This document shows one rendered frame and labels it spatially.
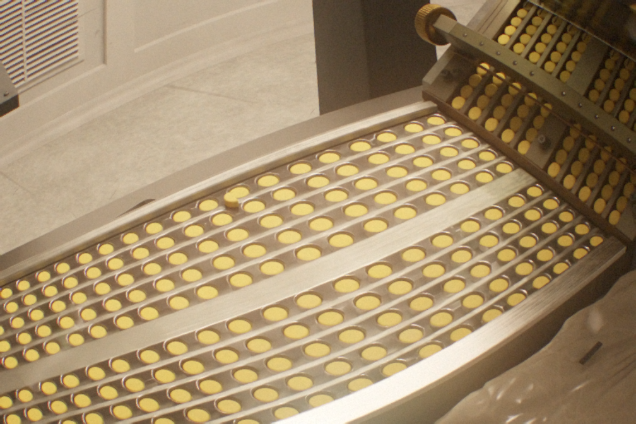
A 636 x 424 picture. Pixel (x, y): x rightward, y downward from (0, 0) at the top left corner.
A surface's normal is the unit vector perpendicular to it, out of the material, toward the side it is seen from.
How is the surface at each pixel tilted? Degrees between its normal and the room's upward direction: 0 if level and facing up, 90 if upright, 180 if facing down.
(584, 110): 38
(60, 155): 0
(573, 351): 14
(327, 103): 90
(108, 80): 90
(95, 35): 90
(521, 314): 0
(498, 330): 0
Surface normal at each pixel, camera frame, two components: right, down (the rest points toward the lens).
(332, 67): -0.82, 0.34
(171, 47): 0.55, 0.42
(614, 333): -0.14, -0.32
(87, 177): -0.06, -0.85
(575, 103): -0.56, -0.46
